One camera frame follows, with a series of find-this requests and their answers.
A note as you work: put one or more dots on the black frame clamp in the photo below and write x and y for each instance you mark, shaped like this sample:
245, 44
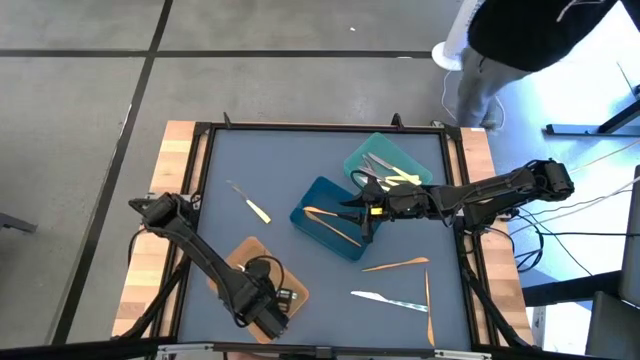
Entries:
397, 121
227, 121

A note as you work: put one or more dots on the grey furniture foot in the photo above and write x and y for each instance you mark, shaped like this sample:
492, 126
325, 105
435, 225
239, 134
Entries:
15, 222

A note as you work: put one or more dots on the black aluminium table frame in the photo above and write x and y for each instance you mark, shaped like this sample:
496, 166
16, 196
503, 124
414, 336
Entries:
325, 126

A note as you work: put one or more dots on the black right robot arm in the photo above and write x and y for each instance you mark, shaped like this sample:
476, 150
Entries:
500, 192

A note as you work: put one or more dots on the orange translucent plastic bin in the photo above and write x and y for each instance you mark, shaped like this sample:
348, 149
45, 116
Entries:
239, 250

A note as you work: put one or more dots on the white tower fan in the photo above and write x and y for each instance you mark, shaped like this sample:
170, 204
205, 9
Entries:
456, 37

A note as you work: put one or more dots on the green translucent plastic bin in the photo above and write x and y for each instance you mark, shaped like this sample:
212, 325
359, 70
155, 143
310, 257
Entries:
395, 150

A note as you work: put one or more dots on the gold utensil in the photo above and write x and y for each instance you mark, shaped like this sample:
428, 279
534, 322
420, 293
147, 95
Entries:
431, 330
315, 210
335, 230
385, 267

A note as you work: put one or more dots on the silver metal bracket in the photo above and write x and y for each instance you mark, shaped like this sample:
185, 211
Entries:
185, 351
462, 355

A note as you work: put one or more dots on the grey table mat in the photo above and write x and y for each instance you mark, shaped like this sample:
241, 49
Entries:
280, 150

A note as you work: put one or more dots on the person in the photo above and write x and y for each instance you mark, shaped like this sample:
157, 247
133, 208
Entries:
525, 30

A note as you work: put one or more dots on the dark grey furniture piece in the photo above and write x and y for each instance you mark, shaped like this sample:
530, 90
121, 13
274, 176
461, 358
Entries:
615, 325

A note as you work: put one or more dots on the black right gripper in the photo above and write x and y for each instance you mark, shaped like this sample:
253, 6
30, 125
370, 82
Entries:
400, 202

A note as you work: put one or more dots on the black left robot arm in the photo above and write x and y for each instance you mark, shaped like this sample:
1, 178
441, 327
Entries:
200, 255

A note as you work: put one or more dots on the blue plastic bin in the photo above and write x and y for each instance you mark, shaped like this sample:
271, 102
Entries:
325, 192

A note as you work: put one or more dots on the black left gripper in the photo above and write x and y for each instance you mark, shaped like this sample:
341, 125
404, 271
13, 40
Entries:
265, 312

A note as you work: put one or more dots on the black desk foot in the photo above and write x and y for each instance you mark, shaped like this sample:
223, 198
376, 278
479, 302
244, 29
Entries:
575, 130
565, 292

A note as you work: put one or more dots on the silver knife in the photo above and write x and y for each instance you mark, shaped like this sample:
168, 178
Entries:
365, 296

